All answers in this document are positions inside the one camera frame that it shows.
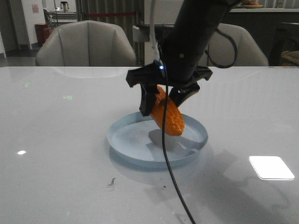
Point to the grey left armchair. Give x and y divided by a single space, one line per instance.
87 43

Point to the grey armchair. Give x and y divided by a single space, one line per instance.
87 43
232 46

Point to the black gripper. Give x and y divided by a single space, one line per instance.
173 65

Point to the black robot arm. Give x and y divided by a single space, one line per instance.
196 22

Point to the fruit bowl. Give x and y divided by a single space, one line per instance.
250 4

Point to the dark counter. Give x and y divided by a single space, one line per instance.
261 23

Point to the orange corn cob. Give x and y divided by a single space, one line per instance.
174 124

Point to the grey right armchair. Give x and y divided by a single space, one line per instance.
232 46

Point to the light blue round plate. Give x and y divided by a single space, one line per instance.
138 140

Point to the dark side chair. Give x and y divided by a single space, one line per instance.
286 38

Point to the red bin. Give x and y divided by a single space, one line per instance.
42 33

